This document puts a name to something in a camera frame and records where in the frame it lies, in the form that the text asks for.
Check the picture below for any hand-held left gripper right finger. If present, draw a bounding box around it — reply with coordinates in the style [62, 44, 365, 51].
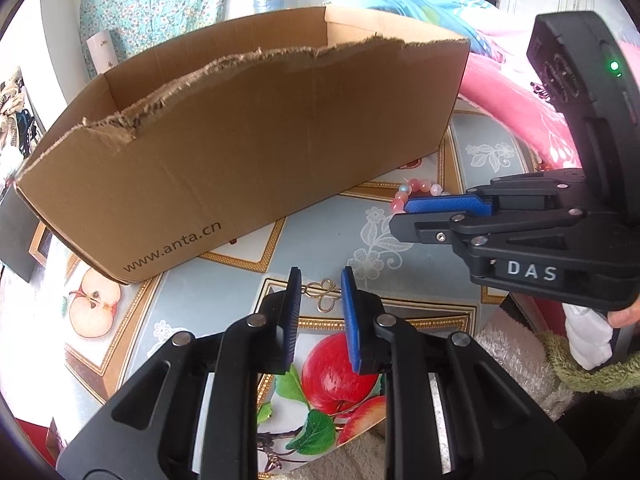
[340, 266, 587, 480]

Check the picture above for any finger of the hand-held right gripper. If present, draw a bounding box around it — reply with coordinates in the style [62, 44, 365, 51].
[389, 207, 587, 246]
[404, 169, 587, 217]

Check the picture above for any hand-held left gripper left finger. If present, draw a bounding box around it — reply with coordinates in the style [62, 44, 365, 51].
[56, 266, 303, 480]

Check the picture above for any pink bead bracelet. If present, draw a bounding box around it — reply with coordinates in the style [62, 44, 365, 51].
[394, 177, 451, 207]

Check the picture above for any gold outline charm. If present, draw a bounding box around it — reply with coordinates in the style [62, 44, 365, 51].
[304, 279, 342, 312]

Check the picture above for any brown cardboard box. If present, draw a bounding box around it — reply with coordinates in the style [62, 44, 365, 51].
[14, 6, 472, 286]

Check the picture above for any person's right hand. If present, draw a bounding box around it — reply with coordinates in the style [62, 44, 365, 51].
[606, 302, 640, 330]

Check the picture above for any fruit print tablecloth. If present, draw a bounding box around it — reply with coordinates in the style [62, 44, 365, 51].
[27, 105, 543, 480]

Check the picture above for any pink blanket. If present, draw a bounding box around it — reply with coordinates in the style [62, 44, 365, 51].
[452, 25, 588, 171]

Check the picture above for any grey low table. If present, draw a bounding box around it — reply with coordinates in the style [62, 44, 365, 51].
[0, 180, 51, 283]

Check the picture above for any pile of clothes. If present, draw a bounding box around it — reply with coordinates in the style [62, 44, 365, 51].
[0, 67, 43, 161]

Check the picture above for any floral curtain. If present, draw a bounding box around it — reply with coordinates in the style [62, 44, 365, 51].
[80, 0, 241, 81]

